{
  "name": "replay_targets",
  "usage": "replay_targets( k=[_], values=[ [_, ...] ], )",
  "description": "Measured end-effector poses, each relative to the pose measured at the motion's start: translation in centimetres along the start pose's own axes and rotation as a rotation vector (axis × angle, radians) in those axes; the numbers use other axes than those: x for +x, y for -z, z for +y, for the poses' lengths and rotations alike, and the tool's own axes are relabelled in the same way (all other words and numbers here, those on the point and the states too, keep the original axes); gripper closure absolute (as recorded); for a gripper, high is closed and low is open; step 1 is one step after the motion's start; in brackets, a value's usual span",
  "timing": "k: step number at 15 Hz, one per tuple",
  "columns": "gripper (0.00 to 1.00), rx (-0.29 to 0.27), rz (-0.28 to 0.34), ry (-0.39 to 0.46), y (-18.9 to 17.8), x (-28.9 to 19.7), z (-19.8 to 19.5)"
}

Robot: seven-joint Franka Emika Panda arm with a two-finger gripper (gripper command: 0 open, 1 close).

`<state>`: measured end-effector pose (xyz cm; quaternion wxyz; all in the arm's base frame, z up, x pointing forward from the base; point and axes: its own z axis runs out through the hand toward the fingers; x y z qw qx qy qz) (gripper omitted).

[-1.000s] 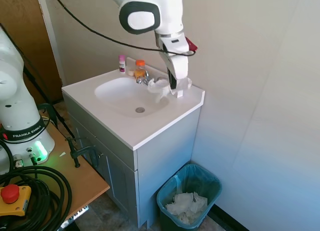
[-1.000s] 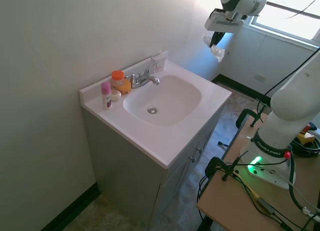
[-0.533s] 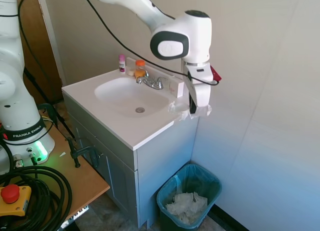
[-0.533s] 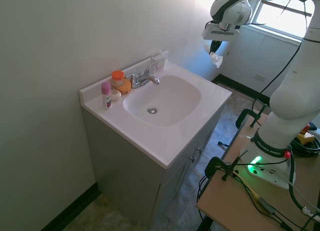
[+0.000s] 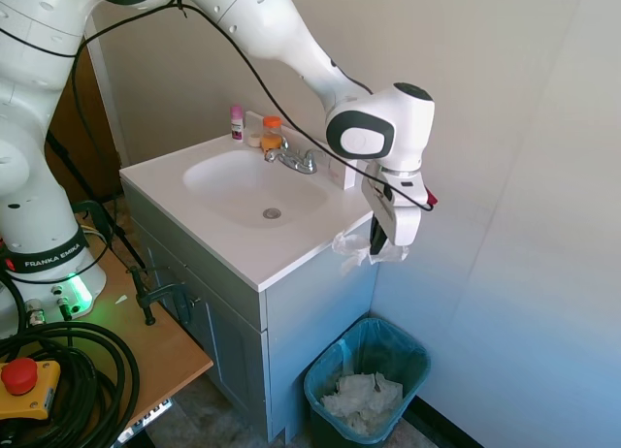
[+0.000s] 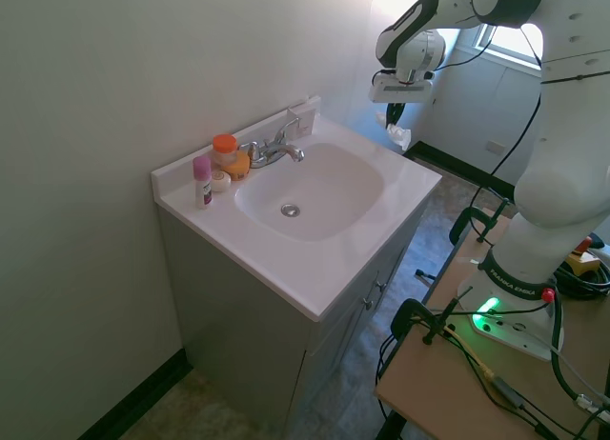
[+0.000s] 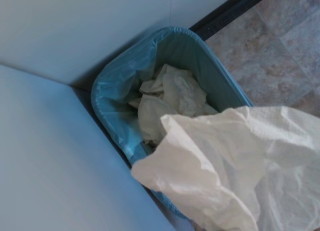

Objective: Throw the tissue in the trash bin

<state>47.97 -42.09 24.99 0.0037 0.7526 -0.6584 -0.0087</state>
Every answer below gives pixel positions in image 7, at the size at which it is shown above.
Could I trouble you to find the grey vanity cabinet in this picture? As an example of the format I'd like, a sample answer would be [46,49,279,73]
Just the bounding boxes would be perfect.
[0,64,196,231]

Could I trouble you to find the discarded white paper towels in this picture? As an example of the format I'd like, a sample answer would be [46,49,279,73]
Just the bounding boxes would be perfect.
[128,63,220,148]

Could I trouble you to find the black baseboard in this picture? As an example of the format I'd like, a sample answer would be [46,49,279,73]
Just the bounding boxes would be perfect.
[188,0,276,40]

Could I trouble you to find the white tissue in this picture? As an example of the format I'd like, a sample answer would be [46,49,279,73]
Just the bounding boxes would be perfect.
[130,105,320,231]

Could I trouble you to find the dark green trash bin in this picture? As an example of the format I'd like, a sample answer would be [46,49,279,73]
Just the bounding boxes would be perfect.
[90,25,254,222]

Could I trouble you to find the blue lined trash bin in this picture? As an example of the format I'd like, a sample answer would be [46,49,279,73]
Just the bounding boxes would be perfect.
[90,25,254,222]

